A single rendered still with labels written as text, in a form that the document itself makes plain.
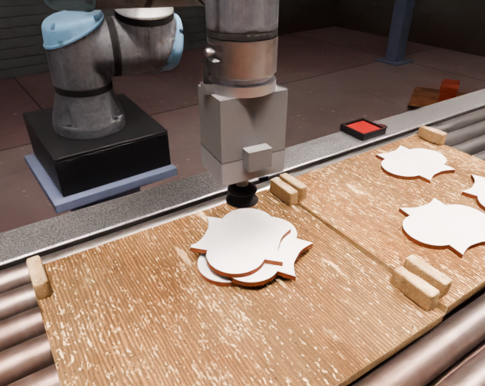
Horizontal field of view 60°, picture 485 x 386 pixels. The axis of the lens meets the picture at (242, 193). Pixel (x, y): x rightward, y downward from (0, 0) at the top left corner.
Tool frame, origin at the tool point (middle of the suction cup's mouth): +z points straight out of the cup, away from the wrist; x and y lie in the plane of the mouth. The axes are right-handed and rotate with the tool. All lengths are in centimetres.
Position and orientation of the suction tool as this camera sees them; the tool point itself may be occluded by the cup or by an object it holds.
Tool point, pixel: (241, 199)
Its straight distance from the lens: 54.9
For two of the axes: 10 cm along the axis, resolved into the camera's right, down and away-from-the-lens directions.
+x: -4.5, -4.7, 7.6
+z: 0.0, 8.5, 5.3
